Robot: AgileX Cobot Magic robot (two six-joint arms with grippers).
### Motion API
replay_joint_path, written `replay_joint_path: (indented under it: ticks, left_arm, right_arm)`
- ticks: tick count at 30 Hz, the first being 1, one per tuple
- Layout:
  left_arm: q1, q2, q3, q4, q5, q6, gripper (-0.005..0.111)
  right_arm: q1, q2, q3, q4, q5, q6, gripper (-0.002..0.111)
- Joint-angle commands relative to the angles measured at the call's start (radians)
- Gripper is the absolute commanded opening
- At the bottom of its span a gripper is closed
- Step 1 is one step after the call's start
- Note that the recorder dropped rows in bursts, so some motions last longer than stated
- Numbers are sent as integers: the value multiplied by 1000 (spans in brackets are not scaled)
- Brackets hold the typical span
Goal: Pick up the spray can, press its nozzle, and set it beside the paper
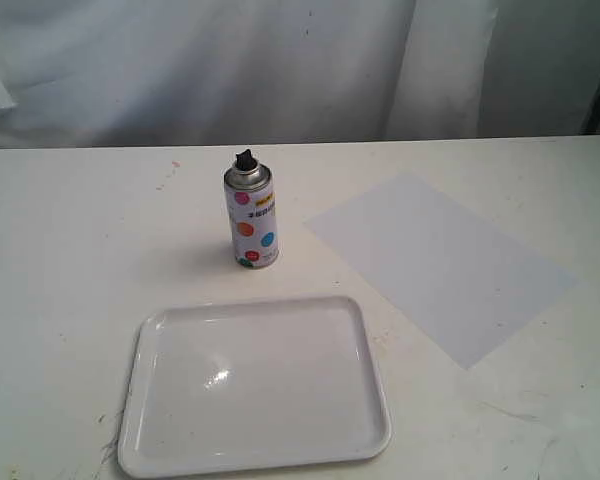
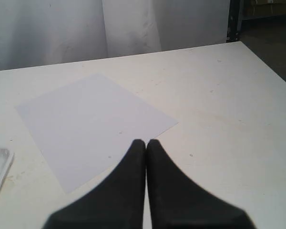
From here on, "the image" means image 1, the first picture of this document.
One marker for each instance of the white polka-dot spray can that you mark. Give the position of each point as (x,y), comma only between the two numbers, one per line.
(250,200)

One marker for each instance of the white rectangular plastic tray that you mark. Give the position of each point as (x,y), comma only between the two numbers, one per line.
(252,385)

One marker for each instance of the white paper sheet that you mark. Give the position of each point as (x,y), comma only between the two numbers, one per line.
(463,282)

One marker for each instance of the white backdrop curtain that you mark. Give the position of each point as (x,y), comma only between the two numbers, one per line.
(151,73)

